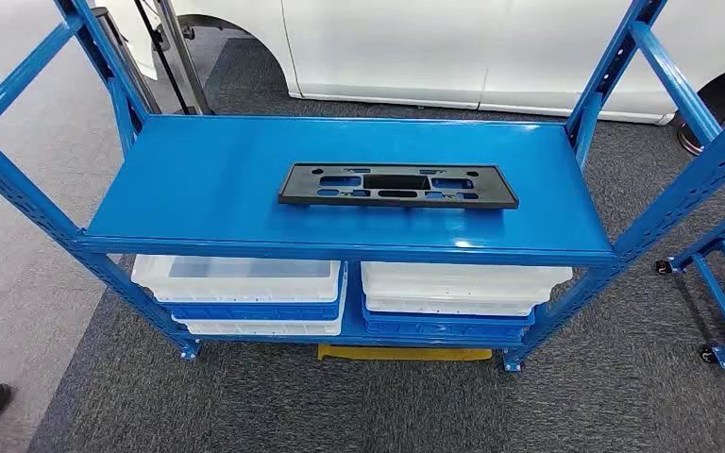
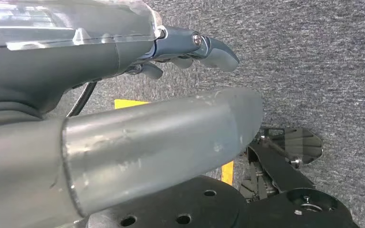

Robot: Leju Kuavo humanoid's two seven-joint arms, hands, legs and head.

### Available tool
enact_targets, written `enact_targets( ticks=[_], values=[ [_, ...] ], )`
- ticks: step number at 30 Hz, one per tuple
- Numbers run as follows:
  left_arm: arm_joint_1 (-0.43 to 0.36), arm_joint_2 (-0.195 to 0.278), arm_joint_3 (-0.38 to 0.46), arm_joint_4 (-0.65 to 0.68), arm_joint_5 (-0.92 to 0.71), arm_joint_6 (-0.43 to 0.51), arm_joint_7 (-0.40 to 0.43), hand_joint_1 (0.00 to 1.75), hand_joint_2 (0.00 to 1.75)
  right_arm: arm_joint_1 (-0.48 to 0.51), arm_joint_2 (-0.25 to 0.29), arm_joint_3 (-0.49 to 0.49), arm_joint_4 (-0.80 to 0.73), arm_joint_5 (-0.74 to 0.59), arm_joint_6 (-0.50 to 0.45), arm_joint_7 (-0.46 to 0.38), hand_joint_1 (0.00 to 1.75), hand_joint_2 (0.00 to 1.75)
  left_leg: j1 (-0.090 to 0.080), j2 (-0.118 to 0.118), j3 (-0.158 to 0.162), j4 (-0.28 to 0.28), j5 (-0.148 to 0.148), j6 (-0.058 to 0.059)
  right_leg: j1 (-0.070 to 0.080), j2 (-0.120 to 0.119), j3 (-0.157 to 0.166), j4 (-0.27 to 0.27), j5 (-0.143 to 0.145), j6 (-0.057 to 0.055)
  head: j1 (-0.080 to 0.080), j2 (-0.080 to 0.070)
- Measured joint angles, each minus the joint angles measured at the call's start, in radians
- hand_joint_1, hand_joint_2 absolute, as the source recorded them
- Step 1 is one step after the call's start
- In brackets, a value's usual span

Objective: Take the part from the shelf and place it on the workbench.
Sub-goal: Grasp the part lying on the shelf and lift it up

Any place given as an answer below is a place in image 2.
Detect ribbed grey left arm sleeve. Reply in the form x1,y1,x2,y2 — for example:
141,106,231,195
0,100,45,129

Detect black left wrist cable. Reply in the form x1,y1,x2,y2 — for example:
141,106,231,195
66,81,99,118

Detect black robot foot plate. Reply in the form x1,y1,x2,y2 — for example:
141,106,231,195
86,175,249,228

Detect yellow floor tape strip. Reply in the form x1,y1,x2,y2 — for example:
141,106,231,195
114,99,234,186

